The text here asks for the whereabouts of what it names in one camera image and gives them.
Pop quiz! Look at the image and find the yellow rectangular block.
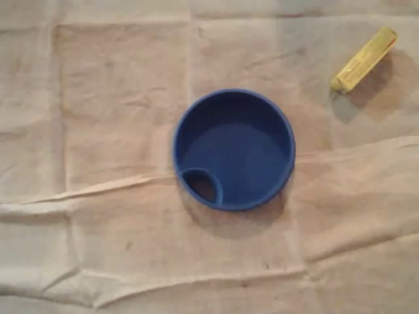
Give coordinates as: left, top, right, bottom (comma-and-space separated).
330, 27, 399, 96

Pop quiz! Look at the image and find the blue round plastic bowl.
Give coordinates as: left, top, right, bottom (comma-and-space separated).
172, 88, 297, 213

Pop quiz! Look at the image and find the white creased tablecloth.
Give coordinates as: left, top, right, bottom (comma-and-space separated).
0, 0, 419, 314

